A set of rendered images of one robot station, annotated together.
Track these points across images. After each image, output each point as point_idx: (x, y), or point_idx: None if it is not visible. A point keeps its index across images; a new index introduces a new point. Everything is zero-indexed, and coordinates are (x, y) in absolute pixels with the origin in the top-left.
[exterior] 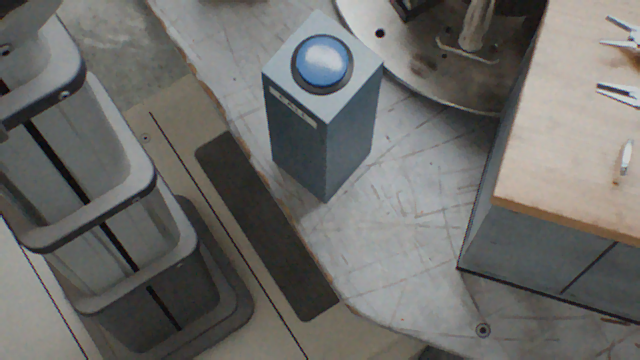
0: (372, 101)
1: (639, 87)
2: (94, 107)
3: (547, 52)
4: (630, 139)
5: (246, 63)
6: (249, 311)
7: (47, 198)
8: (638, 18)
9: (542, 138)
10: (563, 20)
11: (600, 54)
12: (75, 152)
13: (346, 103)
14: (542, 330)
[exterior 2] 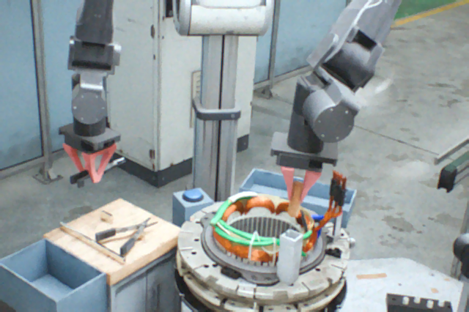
0: None
1: (129, 232)
2: (200, 142)
3: (157, 220)
4: (111, 214)
5: None
6: None
7: (193, 168)
8: (154, 239)
9: (130, 210)
10: (166, 225)
11: (147, 228)
12: (196, 154)
13: (176, 198)
14: None
